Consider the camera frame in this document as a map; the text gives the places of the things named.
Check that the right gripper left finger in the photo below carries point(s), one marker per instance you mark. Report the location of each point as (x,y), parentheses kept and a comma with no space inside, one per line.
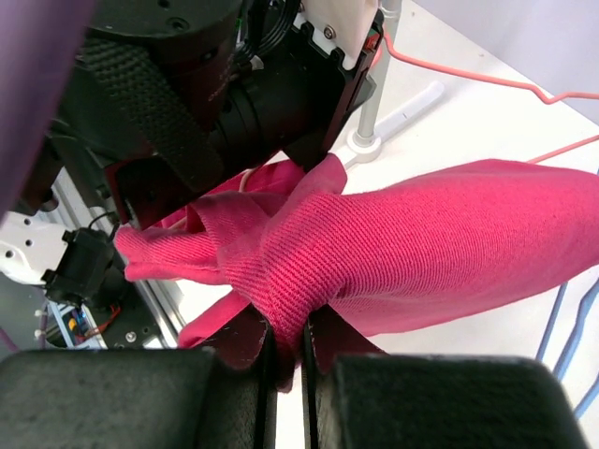
(217,395)

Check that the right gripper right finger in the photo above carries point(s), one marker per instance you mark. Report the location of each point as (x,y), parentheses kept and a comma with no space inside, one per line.
(357,396)

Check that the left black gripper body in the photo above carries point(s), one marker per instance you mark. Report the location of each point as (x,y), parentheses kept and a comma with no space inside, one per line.
(169,99)

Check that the pink trousers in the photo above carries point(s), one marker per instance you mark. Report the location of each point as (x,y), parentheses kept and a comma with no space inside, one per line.
(421,252)

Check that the pink hanger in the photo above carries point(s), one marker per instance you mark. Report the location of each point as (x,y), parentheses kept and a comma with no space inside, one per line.
(519,85)

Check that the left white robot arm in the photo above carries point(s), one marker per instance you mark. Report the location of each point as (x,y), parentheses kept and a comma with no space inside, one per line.
(170,99)

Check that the white clothes rack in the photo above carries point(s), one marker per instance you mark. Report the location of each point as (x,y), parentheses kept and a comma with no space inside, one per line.
(365,143)

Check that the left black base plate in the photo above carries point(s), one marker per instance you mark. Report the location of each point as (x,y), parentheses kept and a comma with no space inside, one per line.
(124,319)

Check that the aluminium rail frame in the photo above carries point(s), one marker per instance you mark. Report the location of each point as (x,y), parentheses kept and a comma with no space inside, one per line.
(140,262)

